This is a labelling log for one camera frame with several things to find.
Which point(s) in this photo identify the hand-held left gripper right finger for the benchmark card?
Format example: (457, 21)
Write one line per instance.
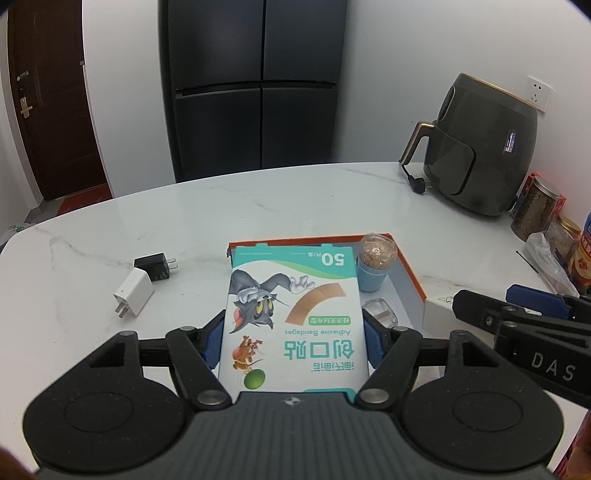
(374, 339)

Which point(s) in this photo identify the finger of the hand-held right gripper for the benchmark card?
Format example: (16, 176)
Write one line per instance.
(478, 308)
(531, 296)

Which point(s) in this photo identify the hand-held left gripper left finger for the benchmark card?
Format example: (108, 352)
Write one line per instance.
(214, 341)

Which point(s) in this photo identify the orange-rimmed white tray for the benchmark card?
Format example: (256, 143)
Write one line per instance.
(401, 277)

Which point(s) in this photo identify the cartoon print bandage box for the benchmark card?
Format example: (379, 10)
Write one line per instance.
(286, 314)

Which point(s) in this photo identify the clear plastic bag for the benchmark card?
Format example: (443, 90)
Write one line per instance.
(549, 267)

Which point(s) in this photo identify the gold-lidded glass jar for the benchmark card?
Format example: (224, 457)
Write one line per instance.
(563, 240)

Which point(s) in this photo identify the red yellow labelled container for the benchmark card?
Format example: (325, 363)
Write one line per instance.
(584, 258)

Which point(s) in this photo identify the blue toothpick holder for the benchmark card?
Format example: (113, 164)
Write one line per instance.
(375, 272)

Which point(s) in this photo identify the glass jar of dark seeds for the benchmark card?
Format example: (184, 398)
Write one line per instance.
(535, 212)

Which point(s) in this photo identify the small white charger plug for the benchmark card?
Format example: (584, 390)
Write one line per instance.
(136, 290)

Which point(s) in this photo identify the black charger plug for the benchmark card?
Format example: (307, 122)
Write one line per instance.
(152, 268)

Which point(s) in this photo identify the dark air fryer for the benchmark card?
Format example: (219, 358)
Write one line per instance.
(485, 152)

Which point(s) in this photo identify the red doormat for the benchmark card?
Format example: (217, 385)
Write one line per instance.
(85, 198)

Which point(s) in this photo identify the green white floor item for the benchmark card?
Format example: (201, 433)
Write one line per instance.
(17, 228)

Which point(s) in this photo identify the dark refrigerator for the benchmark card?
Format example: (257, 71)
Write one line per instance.
(254, 92)

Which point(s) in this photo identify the brown wooden door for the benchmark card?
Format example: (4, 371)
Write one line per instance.
(51, 115)

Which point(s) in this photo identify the gold door lock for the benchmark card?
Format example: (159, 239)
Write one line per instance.
(25, 106)

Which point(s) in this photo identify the white wall socket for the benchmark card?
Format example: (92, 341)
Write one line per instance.
(539, 94)

